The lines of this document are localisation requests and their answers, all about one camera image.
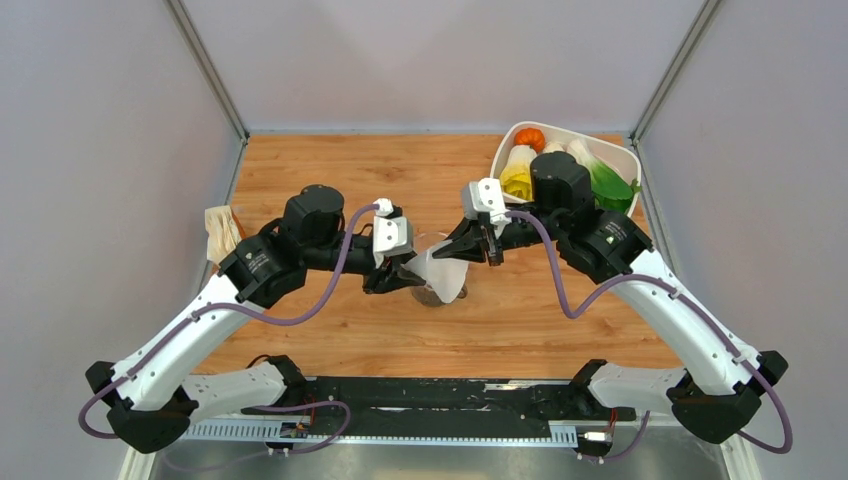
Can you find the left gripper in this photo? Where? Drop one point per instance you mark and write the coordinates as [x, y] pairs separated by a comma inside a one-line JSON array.
[[394, 277]]

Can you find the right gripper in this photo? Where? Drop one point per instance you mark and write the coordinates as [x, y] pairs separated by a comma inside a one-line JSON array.
[[468, 241]]

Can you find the white paper coffee filter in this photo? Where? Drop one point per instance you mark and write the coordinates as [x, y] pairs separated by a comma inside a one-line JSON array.
[[446, 276]]

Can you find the clear glass dripper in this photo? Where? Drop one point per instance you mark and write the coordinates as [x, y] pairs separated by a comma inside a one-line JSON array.
[[426, 243]]

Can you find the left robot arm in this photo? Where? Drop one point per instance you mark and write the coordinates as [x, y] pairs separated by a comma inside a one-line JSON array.
[[282, 275]]

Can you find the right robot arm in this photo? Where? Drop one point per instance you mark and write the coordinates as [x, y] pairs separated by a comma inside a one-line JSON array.
[[721, 382]]

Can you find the glass coffee server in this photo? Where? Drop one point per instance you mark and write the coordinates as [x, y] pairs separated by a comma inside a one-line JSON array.
[[426, 296]]

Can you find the yellow toy cabbage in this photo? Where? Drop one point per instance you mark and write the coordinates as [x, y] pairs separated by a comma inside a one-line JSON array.
[[515, 177]]

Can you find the orange toy pumpkin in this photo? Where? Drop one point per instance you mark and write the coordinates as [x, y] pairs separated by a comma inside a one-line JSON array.
[[530, 137]]

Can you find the white vegetable tray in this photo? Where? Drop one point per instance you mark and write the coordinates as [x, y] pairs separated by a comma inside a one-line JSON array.
[[626, 164]]

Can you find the green toy bok choy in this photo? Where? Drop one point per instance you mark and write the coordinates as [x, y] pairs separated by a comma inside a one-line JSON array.
[[610, 190]]

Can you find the stack of paper filters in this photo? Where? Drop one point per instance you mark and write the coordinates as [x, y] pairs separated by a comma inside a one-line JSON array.
[[224, 232]]

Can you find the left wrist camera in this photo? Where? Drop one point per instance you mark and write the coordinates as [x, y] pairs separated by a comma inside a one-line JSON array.
[[392, 233]]

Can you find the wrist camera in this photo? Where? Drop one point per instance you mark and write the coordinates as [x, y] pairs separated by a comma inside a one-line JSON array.
[[486, 196], [392, 233]]

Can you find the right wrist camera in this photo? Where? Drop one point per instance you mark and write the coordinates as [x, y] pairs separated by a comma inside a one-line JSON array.
[[486, 196]]

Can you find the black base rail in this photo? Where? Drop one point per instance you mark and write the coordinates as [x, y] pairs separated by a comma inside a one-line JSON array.
[[396, 409]]

